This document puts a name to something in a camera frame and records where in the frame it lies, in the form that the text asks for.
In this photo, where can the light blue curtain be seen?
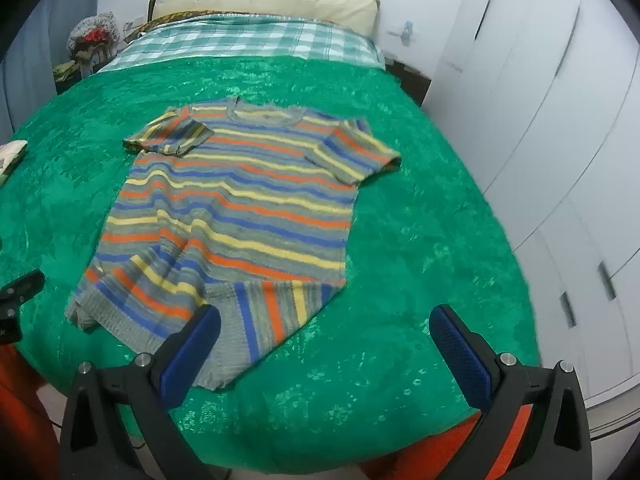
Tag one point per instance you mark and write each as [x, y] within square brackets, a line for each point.
[35, 70]

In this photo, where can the pile of assorted clothes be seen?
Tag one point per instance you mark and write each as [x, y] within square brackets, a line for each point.
[92, 35]

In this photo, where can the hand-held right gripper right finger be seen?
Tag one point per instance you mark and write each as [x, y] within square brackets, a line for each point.
[461, 356]

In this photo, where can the yellow patterned cloth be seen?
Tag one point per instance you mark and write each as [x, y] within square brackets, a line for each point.
[165, 20]

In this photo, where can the white wardrobe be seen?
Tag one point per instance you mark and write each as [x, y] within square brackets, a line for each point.
[550, 110]

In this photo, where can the blue wall hook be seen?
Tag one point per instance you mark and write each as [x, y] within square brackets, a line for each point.
[406, 30]

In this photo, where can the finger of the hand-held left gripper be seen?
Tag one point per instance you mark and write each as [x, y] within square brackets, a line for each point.
[20, 287]

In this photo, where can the dark nightstand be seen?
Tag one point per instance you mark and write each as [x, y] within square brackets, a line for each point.
[412, 80]

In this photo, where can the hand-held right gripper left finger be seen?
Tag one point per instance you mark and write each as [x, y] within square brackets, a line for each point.
[194, 347]

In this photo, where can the green white checked sheet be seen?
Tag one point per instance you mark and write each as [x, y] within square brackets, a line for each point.
[250, 40]

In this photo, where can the cream pillow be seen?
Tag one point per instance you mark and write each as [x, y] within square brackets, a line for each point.
[260, 0]

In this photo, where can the white cloth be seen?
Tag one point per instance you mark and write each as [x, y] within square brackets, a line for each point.
[10, 160]

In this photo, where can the striped knit t-shirt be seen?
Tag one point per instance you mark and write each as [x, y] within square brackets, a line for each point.
[240, 200]

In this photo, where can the green velvet blanket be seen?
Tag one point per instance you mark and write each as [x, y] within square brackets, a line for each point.
[430, 210]

